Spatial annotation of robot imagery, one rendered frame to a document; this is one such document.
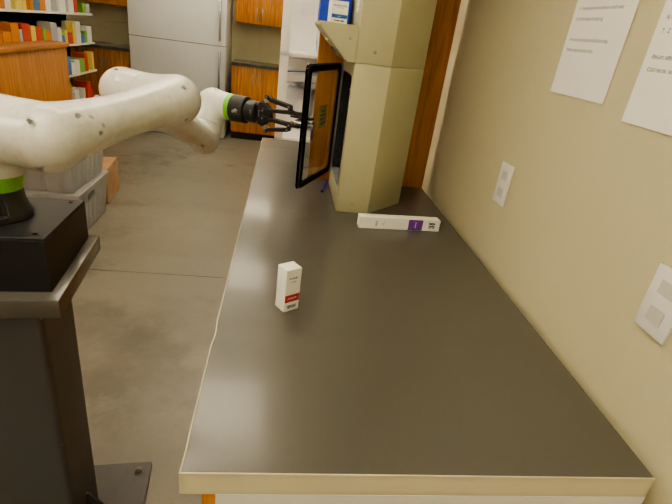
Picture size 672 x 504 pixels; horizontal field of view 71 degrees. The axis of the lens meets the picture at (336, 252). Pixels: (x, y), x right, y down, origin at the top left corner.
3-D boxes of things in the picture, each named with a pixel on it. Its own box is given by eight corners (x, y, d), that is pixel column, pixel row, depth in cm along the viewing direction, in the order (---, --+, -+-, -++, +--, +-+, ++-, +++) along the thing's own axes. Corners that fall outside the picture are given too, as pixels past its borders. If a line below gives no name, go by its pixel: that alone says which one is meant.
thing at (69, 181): (110, 170, 356) (107, 126, 342) (78, 196, 301) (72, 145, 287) (51, 164, 350) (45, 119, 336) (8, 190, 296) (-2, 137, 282)
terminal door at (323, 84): (328, 171, 184) (342, 62, 167) (296, 190, 158) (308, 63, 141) (326, 170, 185) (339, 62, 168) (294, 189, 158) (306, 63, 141)
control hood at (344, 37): (343, 56, 168) (347, 25, 164) (355, 63, 139) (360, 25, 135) (311, 52, 166) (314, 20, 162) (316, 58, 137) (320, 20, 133)
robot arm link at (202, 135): (172, 91, 137) (140, 84, 140) (162, 129, 137) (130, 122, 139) (228, 130, 172) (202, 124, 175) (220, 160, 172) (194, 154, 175)
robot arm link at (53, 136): (37, 115, 78) (209, 73, 123) (-37, 101, 82) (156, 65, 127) (54, 188, 84) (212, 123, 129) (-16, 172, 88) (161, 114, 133)
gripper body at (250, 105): (242, 124, 163) (266, 129, 161) (243, 98, 159) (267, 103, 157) (253, 121, 169) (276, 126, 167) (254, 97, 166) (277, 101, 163)
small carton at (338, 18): (342, 24, 147) (345, 2, 144) (346, 24, 142) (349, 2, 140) (327, 21, 145) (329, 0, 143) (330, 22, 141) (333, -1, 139)
